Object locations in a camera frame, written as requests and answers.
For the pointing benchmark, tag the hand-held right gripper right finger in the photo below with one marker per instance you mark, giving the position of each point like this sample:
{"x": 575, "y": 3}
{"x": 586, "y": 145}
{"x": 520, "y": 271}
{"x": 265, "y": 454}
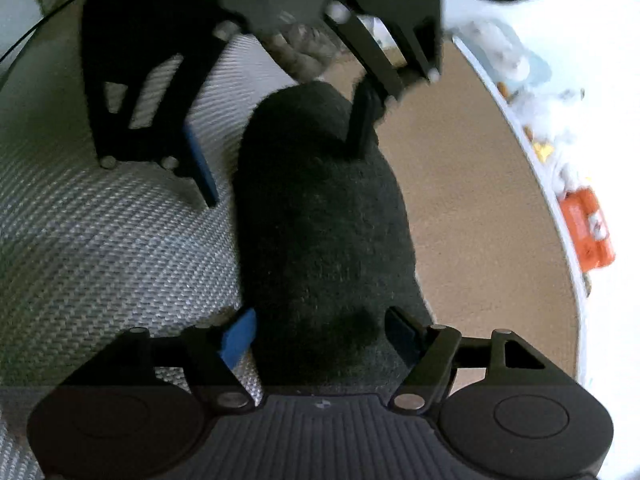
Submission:
{"x": 402, "y": 332}

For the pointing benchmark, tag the light blue plush pillow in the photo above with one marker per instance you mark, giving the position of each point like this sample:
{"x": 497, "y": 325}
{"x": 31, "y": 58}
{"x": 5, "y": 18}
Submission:
{"x": 520, "y": 55}

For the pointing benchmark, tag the white plush duck toy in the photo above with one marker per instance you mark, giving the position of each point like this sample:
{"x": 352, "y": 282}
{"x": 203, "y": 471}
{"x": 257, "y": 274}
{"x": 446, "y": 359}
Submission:
{"x": 560, "y": 145}

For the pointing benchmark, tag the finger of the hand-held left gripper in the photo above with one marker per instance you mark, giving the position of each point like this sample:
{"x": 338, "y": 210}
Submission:
{"x": 202, "y": 170}
{"x": 362, "y": 125}

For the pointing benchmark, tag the black fuzzy sweater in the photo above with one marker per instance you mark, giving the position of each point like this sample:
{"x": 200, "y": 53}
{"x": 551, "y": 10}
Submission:
{"x": 320, "y": 220}

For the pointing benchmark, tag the grey textured sofa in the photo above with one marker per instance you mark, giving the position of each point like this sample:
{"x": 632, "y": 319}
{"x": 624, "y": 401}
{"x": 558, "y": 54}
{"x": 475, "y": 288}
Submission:
{"x": 100, "y": 250}

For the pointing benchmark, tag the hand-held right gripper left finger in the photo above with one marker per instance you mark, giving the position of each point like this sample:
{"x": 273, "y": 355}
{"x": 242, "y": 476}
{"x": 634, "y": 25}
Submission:
{"x": 240, "y": 335}

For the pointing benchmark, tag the grey tabby cat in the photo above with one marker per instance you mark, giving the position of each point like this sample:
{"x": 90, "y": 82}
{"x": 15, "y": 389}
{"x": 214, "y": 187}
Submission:
{"x": 307, "y": 55}

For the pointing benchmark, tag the orange packet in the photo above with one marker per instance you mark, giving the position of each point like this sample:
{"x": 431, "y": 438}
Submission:
{"x": 585, "y": 230}

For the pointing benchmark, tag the woven beige cushion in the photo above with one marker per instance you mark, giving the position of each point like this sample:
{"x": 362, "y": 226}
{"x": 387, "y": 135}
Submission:
{"x": 475, "y": 185}

